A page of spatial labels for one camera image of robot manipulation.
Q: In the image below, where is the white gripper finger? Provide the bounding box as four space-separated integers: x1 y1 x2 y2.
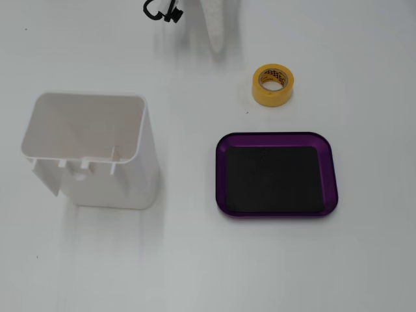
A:
199 0 227 55

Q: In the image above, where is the yellow tape roll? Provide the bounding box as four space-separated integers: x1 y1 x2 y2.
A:
252 64 295 107

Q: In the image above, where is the white plastic open box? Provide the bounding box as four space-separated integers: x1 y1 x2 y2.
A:
20 92 161 211

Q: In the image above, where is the purple metal tray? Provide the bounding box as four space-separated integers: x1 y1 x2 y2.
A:
215 131 339 219

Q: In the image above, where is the black tray liner mat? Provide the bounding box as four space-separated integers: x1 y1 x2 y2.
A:
225 146 328 215

